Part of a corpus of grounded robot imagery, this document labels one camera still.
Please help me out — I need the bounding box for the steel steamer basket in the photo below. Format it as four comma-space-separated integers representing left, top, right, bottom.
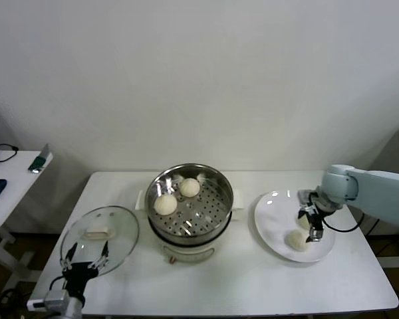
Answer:
135, 163, 246, 245

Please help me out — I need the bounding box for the white steamed baozi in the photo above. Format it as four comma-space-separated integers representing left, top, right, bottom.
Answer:
180, 177, 201, 198
297, 215, 315, 231
154, 194, 178, 216
287, 231, 311, 252

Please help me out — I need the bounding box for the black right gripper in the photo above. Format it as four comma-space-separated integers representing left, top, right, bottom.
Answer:
296, 194, 334, 243

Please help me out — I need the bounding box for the white side table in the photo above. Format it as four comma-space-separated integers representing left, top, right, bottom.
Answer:
0, 150, 54, 293

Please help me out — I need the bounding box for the black cable with adapter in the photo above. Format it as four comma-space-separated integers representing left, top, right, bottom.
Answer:
365, 212, 382, 236

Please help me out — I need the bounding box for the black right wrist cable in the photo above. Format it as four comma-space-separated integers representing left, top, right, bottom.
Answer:
322, 212, 365, 233

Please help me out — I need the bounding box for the white round plate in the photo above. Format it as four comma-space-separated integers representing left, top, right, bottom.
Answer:
254, 190, 336, 263

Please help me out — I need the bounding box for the black floor cable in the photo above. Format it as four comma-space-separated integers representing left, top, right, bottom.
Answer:
0, 288, 23, 313

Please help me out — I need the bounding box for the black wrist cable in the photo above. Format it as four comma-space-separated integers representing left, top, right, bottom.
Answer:
322, 212, 365, 233
49, 275, 67, 292

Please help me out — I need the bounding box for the green handheld device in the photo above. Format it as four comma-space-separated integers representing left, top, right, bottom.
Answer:
28, 143, 51, 174

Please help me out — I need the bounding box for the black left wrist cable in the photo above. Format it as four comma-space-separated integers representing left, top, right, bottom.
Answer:
49, 275, 67, 292

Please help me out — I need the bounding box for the white electric cooker base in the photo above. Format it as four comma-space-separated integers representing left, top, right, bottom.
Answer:
148, 208, 243, 266

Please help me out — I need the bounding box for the glass lid with cream handle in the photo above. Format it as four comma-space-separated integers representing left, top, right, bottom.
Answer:
60, 205, 140, 276

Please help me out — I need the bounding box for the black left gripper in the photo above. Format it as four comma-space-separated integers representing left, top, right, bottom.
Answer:
59, 241, 110, 296

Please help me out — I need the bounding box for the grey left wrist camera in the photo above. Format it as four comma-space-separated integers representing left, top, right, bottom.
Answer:
27, 290, 69, 310

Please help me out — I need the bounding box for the black cable with plug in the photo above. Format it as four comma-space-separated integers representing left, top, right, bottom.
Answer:
0, 143, 20, 163

